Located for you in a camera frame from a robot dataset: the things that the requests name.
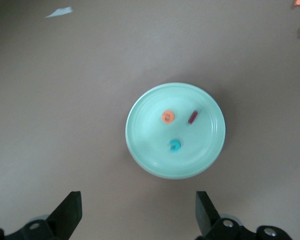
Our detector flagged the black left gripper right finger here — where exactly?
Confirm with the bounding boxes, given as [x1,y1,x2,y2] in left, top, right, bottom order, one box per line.
[194,191,256,240]

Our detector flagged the green plate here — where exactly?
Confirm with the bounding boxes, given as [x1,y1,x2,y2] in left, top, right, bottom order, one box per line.
[125,82,227,180]

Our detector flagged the white tape scrap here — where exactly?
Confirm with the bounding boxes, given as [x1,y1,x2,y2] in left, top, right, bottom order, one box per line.
[44,6,74,19]

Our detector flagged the dark red foam letter l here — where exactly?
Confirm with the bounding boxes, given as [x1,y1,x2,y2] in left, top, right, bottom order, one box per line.
[187,110,199,125]

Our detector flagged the orange foam letter e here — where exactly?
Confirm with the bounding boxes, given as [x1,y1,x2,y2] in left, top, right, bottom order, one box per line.
[161,110,175,124]

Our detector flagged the teal foam letter c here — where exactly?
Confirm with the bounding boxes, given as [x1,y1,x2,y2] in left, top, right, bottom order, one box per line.
[169,138,182,153]

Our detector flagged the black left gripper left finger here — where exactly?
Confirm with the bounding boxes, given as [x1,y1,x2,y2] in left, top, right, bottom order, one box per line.
[4,191,83,240]

